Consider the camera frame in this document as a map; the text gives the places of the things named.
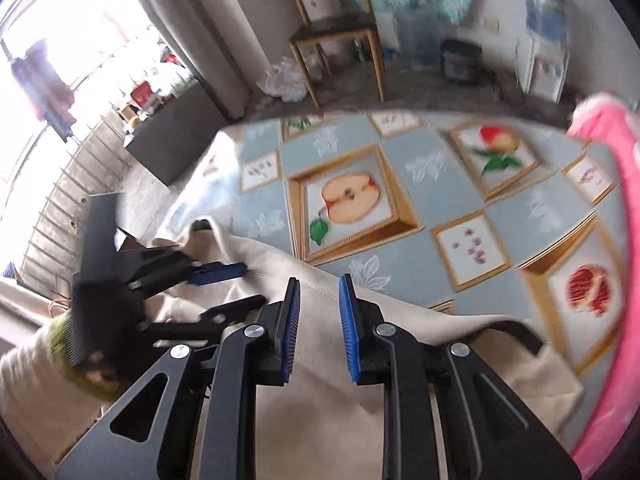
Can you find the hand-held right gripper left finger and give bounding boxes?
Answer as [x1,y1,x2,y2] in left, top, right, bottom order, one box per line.
[54,276,302,480]

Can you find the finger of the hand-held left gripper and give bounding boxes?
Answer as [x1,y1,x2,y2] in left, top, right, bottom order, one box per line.
[190,261,249,286]
[144,294,267,349]

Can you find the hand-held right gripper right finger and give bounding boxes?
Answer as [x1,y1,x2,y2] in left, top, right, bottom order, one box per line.
[339,274,583,480]

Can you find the cream jacket with black trim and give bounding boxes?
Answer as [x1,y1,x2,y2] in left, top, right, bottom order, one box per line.
[150,217,586,480]

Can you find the person's left forearm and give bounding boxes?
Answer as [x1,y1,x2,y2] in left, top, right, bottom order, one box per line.
[0,312,131,468]

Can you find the metal window railing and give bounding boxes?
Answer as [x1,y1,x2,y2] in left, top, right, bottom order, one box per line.
[20,110,136,286]

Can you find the dark grey cabinet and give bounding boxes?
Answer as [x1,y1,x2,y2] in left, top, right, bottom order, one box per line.
[125,80,231,186]

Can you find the fruit print tablecloth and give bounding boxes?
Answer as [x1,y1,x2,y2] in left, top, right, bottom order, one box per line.
[165,110,631,376]

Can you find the crumpled white plastic bag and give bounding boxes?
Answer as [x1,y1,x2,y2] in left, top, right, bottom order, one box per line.
[257,57,311,103]

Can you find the dark hanging garment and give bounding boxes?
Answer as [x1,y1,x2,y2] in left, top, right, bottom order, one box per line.
[10,40,76,141]

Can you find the grey curtain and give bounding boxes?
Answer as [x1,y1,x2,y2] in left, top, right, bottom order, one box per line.
[120,0,251,121]

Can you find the wooden chair with dark seat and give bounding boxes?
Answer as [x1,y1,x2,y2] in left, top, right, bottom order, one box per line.
[285,0,388,108]

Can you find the black bin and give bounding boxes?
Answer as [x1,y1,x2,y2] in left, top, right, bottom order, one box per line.
[440,40,483,83]

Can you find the empty clear water jug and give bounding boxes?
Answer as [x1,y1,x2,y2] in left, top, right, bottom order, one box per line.
[395,7,443,71]

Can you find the pink printed blanket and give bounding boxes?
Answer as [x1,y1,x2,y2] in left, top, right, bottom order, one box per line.
[567,92,640,471]

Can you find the white water dispenser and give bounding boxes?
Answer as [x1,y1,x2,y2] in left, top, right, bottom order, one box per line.
[517,35,571,98]

